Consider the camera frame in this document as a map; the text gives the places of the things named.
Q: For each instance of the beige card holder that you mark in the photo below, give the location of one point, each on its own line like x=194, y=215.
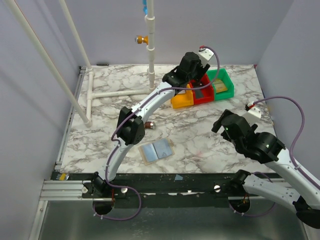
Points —
x=156, y=150

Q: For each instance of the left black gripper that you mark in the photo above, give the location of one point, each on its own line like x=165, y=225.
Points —
x=200, y=72

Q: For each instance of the brown metal pipe fitting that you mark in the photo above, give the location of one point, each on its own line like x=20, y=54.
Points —
x=150, y=125

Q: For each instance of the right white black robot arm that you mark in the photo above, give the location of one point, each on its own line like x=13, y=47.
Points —
x=303, y=195

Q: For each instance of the gold card in green bin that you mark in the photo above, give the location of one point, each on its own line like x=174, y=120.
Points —
x=219, y=86

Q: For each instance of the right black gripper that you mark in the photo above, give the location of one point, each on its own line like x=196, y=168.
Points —
x=222, y=120

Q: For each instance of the red plastic bin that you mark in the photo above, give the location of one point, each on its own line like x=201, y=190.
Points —
x=208, y=92

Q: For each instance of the yellow plastic bin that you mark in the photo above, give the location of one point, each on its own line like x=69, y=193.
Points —
x=183, y=100

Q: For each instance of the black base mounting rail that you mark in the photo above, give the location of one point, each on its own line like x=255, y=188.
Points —
x=160, y=190

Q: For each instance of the blue sticker on rail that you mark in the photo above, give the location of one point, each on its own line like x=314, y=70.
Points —
x=178, y=177

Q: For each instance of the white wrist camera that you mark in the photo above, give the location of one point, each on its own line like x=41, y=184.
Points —
x=205, y=55
x=253, y=114

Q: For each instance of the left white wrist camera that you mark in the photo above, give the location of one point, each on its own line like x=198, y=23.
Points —
x=205, y=55

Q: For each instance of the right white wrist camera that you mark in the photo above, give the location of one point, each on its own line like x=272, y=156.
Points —
x=253, y=114

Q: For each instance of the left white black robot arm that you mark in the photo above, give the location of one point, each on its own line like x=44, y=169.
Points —
x=130, y=128

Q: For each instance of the green plastic bin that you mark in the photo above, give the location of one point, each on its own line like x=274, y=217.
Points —
x=223, y=75

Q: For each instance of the orange camera on pole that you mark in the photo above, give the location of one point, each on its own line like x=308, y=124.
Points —
x=139, y=39

